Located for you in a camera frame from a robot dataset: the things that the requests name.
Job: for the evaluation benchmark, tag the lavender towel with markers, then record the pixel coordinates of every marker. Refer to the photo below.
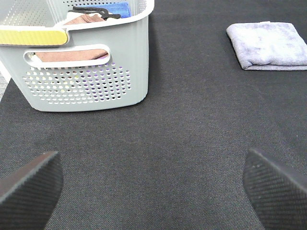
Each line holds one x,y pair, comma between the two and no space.
268,46

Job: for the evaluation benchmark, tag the grey perforated laundry basket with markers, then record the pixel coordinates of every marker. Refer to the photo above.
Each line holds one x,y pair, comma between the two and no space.
54,86

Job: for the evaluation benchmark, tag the blue towel in basket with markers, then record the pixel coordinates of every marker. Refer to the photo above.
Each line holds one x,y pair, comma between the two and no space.
121,8

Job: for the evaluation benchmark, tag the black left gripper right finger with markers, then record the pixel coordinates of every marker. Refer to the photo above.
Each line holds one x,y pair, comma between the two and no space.
277,192

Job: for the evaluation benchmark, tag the purple towel in basket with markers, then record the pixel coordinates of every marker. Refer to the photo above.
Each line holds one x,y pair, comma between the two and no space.
102,83

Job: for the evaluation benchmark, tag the black fabric table mat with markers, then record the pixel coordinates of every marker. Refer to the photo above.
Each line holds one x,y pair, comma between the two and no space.
175,160

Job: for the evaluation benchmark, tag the yellow basket label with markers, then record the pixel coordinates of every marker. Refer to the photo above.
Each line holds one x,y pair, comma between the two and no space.
33,38

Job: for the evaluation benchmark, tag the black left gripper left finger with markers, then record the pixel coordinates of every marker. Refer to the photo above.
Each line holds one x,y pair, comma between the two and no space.
29,195

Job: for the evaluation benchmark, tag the pink towel in basket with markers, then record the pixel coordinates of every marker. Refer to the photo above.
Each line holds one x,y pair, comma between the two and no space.
81,55

